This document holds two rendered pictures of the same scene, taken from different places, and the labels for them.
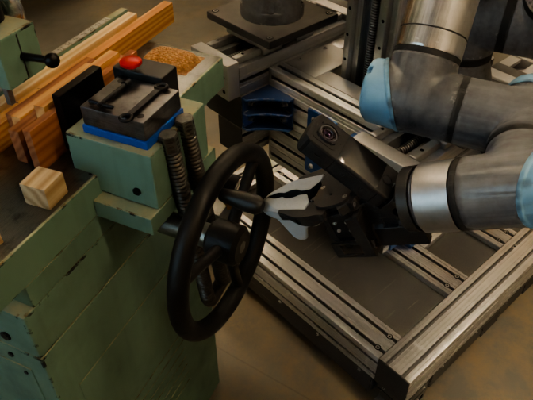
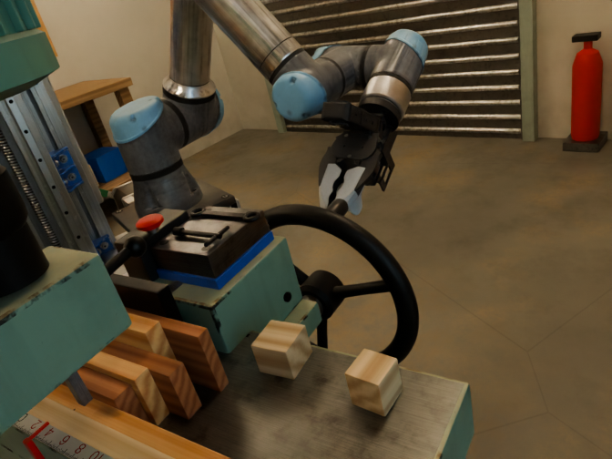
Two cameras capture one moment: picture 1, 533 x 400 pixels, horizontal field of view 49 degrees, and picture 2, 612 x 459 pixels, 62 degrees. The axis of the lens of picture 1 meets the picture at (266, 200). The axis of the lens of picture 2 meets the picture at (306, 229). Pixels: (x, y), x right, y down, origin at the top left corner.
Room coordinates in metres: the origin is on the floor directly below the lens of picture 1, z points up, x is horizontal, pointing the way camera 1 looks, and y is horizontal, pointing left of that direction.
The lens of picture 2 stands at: (0.43, 0.64, 1.22)
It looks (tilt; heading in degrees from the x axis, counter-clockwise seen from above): 27 degrees down; 284
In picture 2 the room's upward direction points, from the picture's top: 14 degrees counter-clockwise
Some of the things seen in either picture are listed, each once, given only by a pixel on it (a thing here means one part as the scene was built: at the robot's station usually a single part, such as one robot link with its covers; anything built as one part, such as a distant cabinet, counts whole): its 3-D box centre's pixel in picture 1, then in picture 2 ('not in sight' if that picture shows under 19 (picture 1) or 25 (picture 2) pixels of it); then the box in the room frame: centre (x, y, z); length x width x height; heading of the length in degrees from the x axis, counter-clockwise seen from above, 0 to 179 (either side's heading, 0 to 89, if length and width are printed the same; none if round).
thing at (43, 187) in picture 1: (44, 187); (282, 348); (0.57, 0.29, 0.92); 0.04 x 0.04 x 0.03; 69
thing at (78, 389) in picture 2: (6, 88); (73, 379); (0.72, 0.37, 0.97); 0.01 x 0.01 x 0.05; 66
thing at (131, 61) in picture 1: (130, 62); (149, 222); (0.71, 0.18, 1.02); 0.03 x 0.03 x 0.01
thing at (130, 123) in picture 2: (473, 9); (146, 133); (0.96, -0.35, 0.98); 0.13 x 0.12 x 0.14; 65
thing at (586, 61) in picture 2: not in sight; (586, 92); (-0.54, -2.22, 0.30); 0.19 x 0.18 x 0.60; 57
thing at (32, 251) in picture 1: (97, 154); (178, 372); (0.71, 0.25, 0.87); 0.61 x 0.30 x 0.06; 156
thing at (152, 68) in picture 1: (137, 97); (194, 238); (0.67, 0.17, 0.99); 0.13 x 0.11 x 0.06; 156
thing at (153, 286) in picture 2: (101, 112); (168, 300); (0.70, 0.23, 0.95); 0.09 x 0.07 x 0.09; 156
